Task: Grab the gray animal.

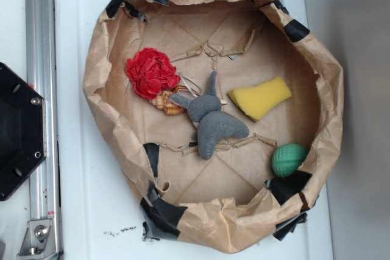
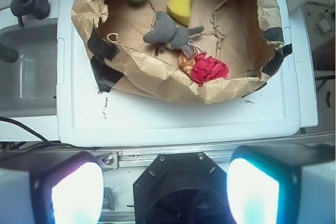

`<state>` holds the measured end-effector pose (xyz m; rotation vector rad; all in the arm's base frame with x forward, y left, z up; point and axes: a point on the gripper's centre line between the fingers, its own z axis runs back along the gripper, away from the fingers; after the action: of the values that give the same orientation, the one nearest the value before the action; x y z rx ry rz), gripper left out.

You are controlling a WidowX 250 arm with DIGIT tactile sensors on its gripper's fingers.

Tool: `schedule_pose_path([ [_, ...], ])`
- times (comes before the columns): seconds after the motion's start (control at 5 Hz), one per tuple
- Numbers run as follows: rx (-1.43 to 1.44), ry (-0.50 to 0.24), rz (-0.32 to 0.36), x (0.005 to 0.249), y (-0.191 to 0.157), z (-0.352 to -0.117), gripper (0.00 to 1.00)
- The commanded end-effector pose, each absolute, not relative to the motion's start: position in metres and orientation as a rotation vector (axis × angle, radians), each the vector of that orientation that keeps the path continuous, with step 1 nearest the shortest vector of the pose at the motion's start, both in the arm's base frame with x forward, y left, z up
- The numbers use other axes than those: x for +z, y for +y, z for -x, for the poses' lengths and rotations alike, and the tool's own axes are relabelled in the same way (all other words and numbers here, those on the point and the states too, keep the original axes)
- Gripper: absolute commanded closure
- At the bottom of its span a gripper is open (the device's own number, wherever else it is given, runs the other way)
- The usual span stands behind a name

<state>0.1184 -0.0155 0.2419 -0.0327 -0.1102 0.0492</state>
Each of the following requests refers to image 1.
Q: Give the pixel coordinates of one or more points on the gray plush animal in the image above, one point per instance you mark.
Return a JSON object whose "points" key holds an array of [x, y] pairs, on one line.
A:
{"points": [[213, 124]]}

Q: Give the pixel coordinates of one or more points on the brown paper bag tray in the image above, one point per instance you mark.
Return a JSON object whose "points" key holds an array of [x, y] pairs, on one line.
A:
{"points": [[235, 199]]}

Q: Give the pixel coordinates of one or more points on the tan spiral seashell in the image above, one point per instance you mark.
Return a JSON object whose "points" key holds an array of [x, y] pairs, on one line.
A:
{"points": [[162, 101]]}

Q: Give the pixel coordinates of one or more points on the yellow sponge wedge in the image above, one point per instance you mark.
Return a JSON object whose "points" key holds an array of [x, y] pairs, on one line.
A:
{"points": [[256, 101]]}

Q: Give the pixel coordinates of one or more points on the red crumpled paper ball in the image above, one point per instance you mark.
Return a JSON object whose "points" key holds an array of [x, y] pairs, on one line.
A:
{"points": [[151, 72]]}

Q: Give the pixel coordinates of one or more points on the green textured ball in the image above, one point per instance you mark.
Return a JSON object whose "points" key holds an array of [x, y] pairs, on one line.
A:
{"points": [[287, 159]]}

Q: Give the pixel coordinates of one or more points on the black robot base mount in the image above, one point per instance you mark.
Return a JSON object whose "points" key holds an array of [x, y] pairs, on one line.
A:
{"points": [[22, 131]]}

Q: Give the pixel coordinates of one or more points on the aluminum frame rail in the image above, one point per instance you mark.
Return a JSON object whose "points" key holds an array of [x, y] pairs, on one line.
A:
{"points": [[44, 186]]}

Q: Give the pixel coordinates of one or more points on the metal corner bracket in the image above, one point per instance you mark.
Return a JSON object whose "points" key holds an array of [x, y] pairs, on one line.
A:
{"points": [[39, 241]]}

